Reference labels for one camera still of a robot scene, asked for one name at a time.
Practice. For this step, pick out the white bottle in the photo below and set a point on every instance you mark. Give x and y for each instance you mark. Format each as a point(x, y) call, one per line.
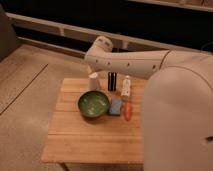
point(126, 87)

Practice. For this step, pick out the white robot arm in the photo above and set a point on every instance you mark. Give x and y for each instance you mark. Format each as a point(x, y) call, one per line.
point(177, 103)

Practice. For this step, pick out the dark eraser block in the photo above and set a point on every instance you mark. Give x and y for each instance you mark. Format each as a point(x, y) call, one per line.
point(112, 78)

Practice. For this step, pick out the grey cabinet corner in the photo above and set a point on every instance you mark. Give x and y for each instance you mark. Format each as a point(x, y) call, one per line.
point(8, 39)

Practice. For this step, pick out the orange carrot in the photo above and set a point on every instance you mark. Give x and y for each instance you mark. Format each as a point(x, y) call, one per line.
point(127, 111)

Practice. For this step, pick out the wooden table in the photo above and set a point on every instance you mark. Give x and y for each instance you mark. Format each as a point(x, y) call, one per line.
point(104, 140)

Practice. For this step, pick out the blue sponge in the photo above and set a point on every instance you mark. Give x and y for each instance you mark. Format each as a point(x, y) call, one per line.
point(115, 107)

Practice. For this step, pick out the green ceramic bowl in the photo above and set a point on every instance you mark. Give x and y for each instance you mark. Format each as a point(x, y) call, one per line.
point(93, 104)

